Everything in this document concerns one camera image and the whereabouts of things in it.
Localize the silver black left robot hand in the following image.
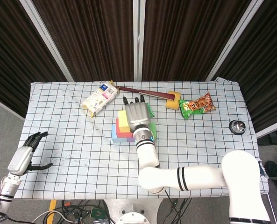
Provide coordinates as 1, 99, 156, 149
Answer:
7, 132, 54, 176

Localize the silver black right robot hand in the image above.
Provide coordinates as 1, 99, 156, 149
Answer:
122, 95, 151, 131

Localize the yellow foam cube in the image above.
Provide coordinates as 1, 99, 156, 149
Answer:
118, 109, 132, 133

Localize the green foam cube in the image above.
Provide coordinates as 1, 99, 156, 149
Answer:
149, 122, 157, 140

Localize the red foam cube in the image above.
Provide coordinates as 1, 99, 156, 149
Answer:
115, 118, 133, 138

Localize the light blue foam cube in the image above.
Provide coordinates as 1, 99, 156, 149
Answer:
111, 124, 128, 144

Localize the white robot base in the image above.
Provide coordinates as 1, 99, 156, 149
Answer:
104, 199, 163, 224

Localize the green tea sachet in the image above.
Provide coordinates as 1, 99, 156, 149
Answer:
145, 102, 155, 119

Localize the dark red book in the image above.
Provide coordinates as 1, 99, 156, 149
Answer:
116, 85, 174, 101

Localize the yellow sponge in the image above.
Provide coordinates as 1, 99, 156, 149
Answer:
165, 91, 182, 110

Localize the white printed snack pack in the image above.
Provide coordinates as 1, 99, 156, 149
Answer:
80, 80, 120, 119

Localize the green orange snack bag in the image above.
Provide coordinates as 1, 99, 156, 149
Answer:
178, 91, 216, 120

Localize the white black grid tablecloth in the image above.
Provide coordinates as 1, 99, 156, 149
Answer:
13, 77, 270, 200

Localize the green circuit board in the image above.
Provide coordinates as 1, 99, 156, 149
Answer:
90, 207, 106, 219

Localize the dark brown partition panel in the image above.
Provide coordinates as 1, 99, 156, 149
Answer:
214, 0, 277, 133
32, 0, 135, 82
0, 0, 68, 119
142, 0, 252, 82

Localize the black round knob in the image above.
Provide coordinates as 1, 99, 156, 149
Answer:
228, 119, 246, 135

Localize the white floor cable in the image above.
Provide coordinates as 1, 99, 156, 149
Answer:
32, 210, 75, 224

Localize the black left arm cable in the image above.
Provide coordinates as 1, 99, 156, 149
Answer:
0, 198, 20, 222

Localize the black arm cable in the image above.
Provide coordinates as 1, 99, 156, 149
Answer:
0, 198, 20, 222
165, 190, 183, 220

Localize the black floor cable bundle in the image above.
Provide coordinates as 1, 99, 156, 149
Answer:
58, 199, 111, 224
166, 198, 199, 224

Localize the white partition frame post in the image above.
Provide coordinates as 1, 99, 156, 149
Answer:
132, 0, 145, 82
19, 0, 75, 82
205, 0, 265, 82

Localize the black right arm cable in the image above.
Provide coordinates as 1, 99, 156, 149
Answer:
165, 190, 183, 220

